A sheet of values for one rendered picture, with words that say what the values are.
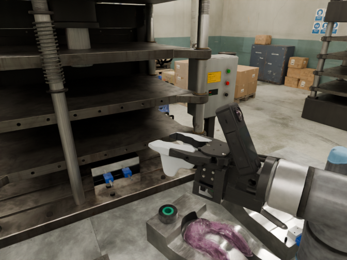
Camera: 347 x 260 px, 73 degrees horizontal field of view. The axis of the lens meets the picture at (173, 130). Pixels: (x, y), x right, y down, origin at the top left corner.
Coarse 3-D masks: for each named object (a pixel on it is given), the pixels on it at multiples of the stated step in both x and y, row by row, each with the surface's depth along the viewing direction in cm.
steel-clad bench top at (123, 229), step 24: (168, 192) 131; (96, 216) 115; (120, 216) 115; (144, 216) 115; (216, 216) 115; (24, 240) 102; (48, 240) 102; (72, 240) 102; (96, 240) 102; (120, 240) 102; (144, 240) 102
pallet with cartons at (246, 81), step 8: (240, 72) 513; (248, 72) 535; (256, 72) 560; (240, 80) 521; (248, 80) 546; (256, 80) 570; (240, 88) 532; (248, 88) 556; (256, 88) 581; (240, 96) 543; (248, 96) 567
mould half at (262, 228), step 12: (228, 204) 117; (264, 204) 110; (240, 216) 110; (252, 216) 104; (276, 216) 103; (288, 216) 103; (252, 228) 105; (264, 228) 98; (276, 228) 97; (288, 228) 97; (264, 240) 99; (276, 240) 93; (288, 240) 91; (276, 252) 95; (288, 252) 90
